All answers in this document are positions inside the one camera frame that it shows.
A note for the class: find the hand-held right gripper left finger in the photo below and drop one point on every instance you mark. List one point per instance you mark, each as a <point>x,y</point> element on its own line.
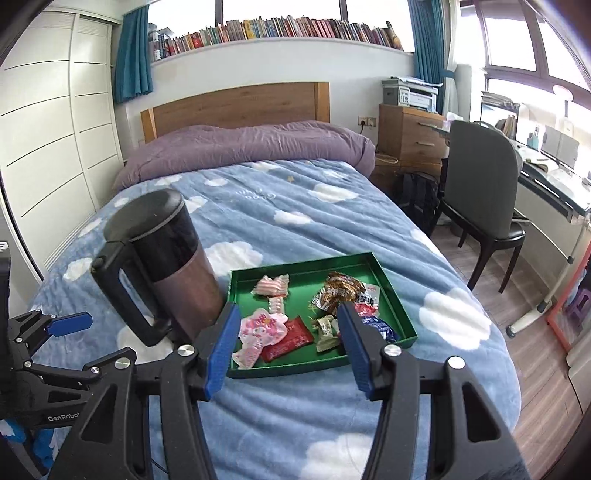
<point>221,350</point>

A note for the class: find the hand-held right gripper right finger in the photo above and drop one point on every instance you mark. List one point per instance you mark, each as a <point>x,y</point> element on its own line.
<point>358,355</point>

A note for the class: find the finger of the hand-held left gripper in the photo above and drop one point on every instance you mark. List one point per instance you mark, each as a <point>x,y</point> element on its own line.
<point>83,376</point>
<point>69,324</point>

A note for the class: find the blue and white snack packet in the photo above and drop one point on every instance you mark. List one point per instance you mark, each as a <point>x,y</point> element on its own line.
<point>381,327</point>

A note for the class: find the beige candy packet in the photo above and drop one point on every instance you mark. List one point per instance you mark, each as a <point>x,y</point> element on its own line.
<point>325,332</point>

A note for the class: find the pink character snack packet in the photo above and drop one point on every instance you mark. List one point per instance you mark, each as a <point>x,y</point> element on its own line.
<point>258,332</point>

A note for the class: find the long red snack packet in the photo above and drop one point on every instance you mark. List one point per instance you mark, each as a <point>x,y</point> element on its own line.
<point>369,300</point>

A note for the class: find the dark red square packet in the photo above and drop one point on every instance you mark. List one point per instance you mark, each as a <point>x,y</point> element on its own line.
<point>288,341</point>

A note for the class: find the orange snack bar packet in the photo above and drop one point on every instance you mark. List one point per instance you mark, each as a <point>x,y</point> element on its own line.
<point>277,308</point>

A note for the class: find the brown candy packet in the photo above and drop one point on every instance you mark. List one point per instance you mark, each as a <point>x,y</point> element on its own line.
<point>337,288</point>

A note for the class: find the pink striped candy packet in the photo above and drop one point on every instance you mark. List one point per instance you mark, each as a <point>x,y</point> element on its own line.
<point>272,285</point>

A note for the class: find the green tray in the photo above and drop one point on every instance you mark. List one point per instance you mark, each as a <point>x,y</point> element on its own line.
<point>300,286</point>

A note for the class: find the person's left hand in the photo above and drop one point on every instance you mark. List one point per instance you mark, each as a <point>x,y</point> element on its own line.
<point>42,447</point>

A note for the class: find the black and brown kettle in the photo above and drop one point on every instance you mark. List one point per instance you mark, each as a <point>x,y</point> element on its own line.
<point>184,277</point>

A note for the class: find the blue cloud print blanket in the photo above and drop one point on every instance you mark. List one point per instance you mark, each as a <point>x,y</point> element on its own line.
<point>300,207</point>

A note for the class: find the black backpack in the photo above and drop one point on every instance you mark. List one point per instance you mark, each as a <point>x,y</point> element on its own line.
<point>420,203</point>

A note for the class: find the white wardrobe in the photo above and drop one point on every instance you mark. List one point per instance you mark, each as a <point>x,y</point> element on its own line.
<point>46,138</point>

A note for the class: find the red framed panel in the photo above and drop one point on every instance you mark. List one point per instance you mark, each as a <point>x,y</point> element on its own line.
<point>556,318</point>

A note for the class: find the purple duvet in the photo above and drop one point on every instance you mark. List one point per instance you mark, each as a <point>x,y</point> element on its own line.
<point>240,147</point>

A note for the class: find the grey chair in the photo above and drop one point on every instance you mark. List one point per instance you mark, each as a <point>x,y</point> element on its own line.
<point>480,184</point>

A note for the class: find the wooden drawer cabinet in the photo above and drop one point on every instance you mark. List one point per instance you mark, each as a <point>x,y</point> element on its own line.
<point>406,138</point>

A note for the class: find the purple plastic stool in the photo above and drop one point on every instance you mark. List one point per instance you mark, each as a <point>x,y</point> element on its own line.
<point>579,309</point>

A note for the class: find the wooden headboard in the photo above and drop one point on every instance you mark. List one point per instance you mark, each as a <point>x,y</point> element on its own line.
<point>231,106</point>

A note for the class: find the white desk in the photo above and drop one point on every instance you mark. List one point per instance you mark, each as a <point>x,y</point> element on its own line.
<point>554,203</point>

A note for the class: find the white printer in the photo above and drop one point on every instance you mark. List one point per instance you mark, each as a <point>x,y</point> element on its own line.
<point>425,97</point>

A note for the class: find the teal curtain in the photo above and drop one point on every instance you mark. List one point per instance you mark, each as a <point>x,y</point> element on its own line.
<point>133,55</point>
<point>429,46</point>

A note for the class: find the row of books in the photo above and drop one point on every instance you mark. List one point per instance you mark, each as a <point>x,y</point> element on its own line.
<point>277,30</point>

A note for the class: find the white desk lamp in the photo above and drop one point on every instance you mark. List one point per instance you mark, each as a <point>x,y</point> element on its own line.
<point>564,92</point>

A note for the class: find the wall socket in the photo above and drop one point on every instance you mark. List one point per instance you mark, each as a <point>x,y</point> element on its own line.
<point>367,122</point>

